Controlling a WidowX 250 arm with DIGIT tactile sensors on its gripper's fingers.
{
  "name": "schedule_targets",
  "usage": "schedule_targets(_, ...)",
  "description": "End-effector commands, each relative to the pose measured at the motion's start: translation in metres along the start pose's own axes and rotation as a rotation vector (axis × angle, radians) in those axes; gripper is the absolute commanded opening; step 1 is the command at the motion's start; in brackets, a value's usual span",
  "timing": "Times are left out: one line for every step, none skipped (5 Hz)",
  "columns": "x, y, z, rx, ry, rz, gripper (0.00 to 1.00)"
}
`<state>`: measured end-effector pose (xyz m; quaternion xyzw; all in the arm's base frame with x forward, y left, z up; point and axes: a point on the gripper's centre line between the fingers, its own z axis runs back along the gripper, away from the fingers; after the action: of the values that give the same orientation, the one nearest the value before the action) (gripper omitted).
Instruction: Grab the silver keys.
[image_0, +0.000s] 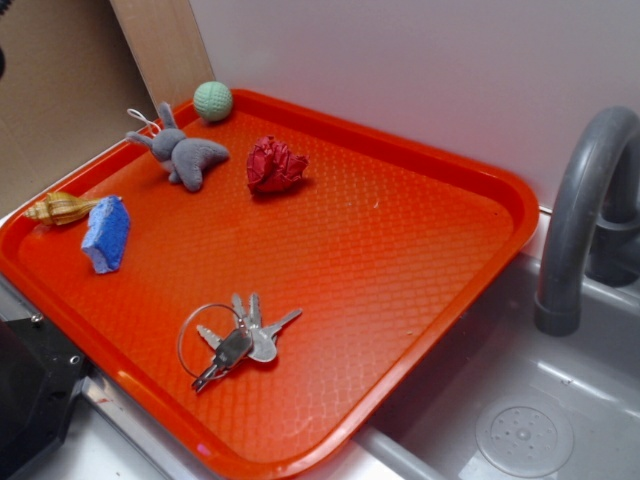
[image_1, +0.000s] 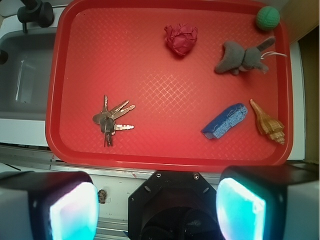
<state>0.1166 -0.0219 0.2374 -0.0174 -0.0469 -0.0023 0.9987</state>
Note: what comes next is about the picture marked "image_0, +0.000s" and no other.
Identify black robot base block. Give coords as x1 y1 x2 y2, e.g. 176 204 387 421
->
1 318 88 479

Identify orange plastic tray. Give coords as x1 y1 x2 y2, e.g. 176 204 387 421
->
1 90 538 479

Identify crumpled red paper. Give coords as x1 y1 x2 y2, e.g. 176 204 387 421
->
246 136 309 195

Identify grey plush bunny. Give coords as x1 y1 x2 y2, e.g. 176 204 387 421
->
126 102 230 192

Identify green dimpled ball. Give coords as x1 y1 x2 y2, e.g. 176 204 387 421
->
193 81 233 122

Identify blue sponge piece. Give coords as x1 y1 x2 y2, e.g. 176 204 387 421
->
81 195 130 274

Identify grey plastic sink basin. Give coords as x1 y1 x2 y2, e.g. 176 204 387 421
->
357 255 639 479

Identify light wooden board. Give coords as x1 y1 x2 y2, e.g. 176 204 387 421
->
110 0 215 106

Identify tan spiral seashell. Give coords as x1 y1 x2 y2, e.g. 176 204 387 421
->
23 192 100 226

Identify grey toy faucet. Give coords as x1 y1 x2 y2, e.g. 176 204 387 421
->
535 106 639 336

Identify brown cardboard panel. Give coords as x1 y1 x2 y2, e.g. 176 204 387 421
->
1 1 154 214

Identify silver keys on ring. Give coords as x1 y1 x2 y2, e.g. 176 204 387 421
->
176 293 303 394

